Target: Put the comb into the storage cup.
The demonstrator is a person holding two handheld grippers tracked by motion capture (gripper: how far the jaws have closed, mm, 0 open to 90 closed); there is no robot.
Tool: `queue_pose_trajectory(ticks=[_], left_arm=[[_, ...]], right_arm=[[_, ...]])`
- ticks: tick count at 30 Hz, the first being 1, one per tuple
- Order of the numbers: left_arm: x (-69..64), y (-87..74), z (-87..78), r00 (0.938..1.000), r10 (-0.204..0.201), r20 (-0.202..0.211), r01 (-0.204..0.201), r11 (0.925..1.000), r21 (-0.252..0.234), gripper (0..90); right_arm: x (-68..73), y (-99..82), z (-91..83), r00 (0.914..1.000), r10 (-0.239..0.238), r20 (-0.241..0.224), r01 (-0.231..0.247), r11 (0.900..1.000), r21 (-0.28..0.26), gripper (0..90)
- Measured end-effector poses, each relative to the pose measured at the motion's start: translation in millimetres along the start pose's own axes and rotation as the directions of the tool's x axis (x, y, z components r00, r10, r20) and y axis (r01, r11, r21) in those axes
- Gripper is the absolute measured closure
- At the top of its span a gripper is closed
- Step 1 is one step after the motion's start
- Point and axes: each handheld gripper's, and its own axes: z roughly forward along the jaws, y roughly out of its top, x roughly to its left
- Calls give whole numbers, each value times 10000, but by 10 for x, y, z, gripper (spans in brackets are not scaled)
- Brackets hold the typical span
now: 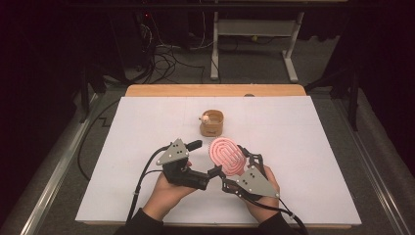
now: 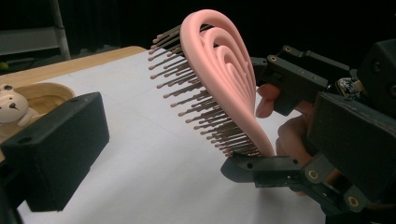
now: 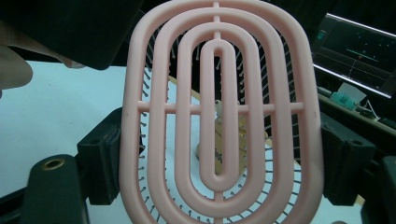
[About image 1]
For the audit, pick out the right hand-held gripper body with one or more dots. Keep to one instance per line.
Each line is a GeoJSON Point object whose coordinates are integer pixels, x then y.
{"type": "Point", "coordinates": [256, 182]}

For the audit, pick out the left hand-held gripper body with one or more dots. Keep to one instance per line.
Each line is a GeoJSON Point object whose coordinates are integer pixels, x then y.
{"type": "Point", "coordinates": [182, 176]}

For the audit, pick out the pink hairbrush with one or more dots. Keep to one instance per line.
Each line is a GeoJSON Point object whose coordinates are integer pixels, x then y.
{"type": "Point", "coordinates": [225, 155]}

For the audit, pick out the person's left hand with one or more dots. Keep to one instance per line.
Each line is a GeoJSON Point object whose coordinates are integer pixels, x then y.
{"type": "Point", "coordinates": [168, 197]}

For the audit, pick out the person's right hand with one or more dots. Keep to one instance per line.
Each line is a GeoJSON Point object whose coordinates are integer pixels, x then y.
{"type": "Point", "coordinates": [262, 210]}

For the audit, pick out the white table cover sheet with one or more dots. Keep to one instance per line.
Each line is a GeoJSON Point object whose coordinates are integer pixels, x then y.
{"type": "Point", "coordinates": [293, 147]}

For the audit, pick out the wooden table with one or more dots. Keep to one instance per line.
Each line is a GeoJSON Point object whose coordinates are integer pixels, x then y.
{"type": "Point", "coordinates": [212, 90]}

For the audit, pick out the black metal stand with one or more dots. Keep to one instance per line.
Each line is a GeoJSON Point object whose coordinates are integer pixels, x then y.
{"type": "Point", "coordinates": [85, 94]}
{"type": "Point", "coordinates": [353, 101]}

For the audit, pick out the aluminium floor rail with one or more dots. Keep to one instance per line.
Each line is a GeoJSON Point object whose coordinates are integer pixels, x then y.
{"type": "Point", "coordinates": [55, 176]}
{"type": "Point", "coordinates": [375, 176]}

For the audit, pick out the white metal desk frame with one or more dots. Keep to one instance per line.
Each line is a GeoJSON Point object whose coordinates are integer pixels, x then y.
{"type": "Point", "coordinates": [257, 27]}

